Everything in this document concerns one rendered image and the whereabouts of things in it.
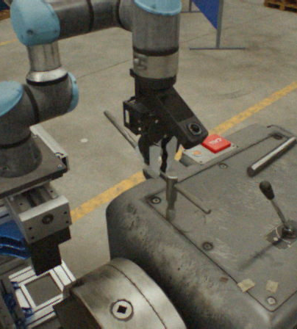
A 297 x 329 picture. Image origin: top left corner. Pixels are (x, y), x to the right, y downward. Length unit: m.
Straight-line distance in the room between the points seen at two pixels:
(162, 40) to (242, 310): 0.45
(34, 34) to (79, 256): 1.91
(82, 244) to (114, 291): 1.75
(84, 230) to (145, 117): 1.91
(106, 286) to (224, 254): 0.22
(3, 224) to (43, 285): 0.90
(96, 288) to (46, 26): 0.44
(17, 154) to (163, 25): 0.62
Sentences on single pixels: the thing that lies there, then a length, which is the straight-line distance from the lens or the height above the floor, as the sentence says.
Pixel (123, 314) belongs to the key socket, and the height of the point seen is 1.23.
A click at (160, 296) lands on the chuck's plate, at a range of 0.68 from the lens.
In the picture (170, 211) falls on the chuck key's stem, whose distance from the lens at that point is 0.75.
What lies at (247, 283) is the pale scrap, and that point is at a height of 1.26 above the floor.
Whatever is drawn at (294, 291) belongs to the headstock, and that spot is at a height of 1.25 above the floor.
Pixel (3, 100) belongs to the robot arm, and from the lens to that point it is 0.99.
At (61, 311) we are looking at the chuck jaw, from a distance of 0.73.
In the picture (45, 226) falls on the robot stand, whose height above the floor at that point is 1.07.
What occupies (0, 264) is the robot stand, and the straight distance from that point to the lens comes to 1.28.
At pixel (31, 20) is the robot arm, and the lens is 0.58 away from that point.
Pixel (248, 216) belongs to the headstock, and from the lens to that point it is 0.80.
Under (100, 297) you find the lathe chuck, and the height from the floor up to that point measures 1.24.
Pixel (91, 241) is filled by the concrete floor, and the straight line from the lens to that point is 2.44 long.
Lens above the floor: 1.80
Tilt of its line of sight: 37 degrees down
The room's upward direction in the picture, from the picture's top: straight up
